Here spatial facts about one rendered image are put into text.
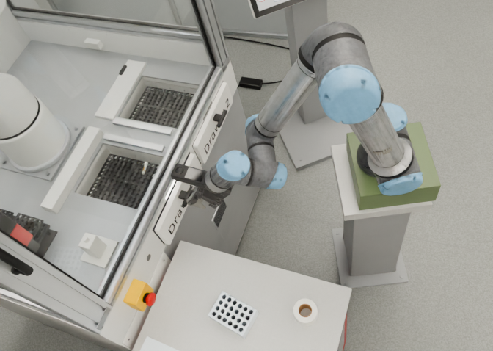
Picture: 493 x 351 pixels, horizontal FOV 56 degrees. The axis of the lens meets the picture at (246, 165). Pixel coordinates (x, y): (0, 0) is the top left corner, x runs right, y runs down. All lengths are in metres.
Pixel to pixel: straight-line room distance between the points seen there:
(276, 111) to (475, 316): 1.44
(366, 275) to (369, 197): 0.83
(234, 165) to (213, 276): 0.48
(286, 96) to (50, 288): 0.70
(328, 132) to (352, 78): 1.70
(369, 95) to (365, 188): 0.59
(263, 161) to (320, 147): 1.35
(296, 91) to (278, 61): 1.91
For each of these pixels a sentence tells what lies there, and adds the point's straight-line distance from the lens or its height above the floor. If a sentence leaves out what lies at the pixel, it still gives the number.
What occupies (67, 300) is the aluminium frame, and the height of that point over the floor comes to 1.16.
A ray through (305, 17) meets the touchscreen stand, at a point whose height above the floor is 0.78.
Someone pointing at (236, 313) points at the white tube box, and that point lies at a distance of 1.48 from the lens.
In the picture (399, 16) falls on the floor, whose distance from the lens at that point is 3.29.
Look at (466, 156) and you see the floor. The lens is 2.65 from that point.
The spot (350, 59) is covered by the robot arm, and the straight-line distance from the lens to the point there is 0.96.
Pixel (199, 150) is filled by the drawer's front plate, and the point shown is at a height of 0.90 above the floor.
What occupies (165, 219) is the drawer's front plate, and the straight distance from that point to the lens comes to 1.47.
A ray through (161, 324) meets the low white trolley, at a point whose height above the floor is 0.76.
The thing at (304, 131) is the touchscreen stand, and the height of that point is 0.04.
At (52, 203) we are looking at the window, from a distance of 1.09.
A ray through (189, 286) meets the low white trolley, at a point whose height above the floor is 0.76.
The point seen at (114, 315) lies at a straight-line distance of 1.42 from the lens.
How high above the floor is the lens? 2.17
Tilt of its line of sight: 57 degrees down
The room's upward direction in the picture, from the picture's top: 18 degrees counter-clockwise
